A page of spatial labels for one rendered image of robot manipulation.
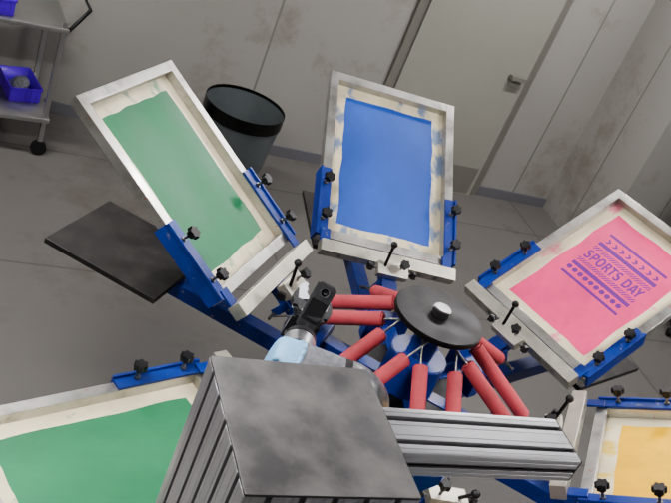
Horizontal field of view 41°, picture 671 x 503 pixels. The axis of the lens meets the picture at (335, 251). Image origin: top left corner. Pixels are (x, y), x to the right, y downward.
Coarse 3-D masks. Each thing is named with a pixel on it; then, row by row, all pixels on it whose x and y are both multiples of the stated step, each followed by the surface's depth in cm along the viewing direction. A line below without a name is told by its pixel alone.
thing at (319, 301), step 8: (320, 288) 202; (328, 288) 202; (312, 296) 202; (320, 296) 202; (328, 296) 202; (312, 304) 202; (320, 304) 202; (328, 304) 202; (304, 312) 202; (312, 312) 202; (320, 312) 202; (304, 320) 202; (312, 320) 202; (320, 320) 202; (312, 328) 202
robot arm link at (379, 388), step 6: (354, 366) 158; (360, 366) 159; (372, 372) 161; (372, 378) 159; (378, 378) 162; (372, 384) 158; (378, 384) 159; (378, 390) 159; (384, 390) 161; (378, 396) 158; (384, 396) 161; (384, 402) 160
